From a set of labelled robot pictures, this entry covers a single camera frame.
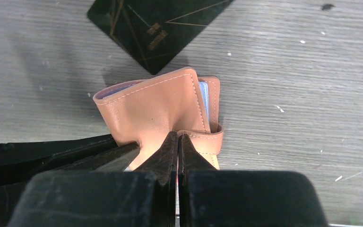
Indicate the brown leather card holder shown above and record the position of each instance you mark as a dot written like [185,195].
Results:
[146,110]

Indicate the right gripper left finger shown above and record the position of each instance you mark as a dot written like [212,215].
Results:
[144,197]

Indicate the black credit card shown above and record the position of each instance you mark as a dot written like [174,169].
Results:
[153,32]

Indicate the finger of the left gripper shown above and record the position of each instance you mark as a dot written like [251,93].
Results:
[120,156]
[19,161]

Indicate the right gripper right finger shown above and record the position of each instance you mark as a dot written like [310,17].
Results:
[243,198]

